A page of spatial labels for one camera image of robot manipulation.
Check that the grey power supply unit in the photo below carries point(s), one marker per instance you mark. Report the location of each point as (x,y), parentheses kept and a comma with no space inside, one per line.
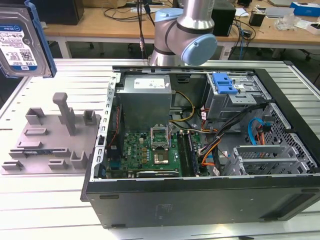
(145,105)

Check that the RAM stick on rack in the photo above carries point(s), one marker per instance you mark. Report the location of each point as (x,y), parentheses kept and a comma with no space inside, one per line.
(37,151)

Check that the black open PC case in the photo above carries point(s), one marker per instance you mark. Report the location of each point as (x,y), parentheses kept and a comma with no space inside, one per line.
(175,205)

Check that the black RAM slot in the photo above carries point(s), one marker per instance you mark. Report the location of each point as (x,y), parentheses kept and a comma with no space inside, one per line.
(188,153)
(185,153)
(181,153)

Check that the black computer tower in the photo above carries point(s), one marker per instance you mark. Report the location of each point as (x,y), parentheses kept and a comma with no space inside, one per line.
(62,12)

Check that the grey parts rack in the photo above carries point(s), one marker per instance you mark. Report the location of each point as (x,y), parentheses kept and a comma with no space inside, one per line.
(50,140)

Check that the white box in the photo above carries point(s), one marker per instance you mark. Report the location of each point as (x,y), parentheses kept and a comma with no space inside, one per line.
(312,28)

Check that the blue cardboard box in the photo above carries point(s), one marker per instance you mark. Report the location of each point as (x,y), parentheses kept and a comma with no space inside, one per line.
(307,10)

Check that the metal drive cage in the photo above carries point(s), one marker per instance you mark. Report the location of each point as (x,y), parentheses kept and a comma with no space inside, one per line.
(225,105)

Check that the blue plastic latch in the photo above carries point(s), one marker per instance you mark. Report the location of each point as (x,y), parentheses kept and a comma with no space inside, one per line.
(222,85)

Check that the black speaker box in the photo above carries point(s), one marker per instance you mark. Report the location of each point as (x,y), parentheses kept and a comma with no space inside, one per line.
(225,22)

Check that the clear plastic bags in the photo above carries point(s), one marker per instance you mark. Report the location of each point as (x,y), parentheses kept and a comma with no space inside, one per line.
(287,22)

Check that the green motherboard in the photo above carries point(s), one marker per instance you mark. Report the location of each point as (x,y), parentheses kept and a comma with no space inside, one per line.
(135,150)

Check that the white crumpled plastic bag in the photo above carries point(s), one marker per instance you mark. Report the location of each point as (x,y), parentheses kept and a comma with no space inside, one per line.
(44,25)

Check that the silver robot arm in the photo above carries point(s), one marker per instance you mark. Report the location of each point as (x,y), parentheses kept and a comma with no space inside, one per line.
(195,15)

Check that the black graphics card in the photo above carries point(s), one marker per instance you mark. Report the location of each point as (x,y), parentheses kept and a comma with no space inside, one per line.
(157,174)

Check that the hard disk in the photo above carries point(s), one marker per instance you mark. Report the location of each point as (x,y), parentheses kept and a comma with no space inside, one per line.
(20,37)

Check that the CPU socket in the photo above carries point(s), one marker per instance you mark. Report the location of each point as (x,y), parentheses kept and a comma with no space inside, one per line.
(161,158)

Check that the blue installed RAM stick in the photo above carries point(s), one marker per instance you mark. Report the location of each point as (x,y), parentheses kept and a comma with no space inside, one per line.
(194,153)

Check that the small black cube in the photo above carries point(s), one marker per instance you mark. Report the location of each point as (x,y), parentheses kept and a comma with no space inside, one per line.
(257,19)

